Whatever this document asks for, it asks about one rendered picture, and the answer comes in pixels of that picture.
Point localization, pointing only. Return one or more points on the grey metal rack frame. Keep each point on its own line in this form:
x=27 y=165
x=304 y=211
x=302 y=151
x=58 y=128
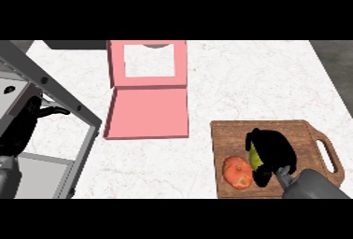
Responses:
x=60 y=90

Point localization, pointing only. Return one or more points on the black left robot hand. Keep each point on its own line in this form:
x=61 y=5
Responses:
x=21 y=124

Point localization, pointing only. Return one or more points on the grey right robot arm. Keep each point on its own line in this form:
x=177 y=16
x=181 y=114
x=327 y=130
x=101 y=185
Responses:
x=308 y=186

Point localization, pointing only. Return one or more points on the yellow-green pear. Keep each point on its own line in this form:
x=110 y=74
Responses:
x=255 y=159

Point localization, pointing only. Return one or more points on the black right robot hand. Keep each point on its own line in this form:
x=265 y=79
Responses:
x=275 y=146

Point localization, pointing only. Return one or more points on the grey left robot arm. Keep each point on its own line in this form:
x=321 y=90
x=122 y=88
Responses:
x=8 y=177

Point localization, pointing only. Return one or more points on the orange pumpkin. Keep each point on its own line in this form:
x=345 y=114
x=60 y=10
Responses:
x=239 y=172

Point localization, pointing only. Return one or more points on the dark grey appliance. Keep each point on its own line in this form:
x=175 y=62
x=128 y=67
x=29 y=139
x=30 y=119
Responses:
x=79 y=44

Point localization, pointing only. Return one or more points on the pink open cardboard box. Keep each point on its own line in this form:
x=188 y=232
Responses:
x=150 y=109

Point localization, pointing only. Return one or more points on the brown wooden cutting board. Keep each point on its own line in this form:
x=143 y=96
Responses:
x=230 y=137

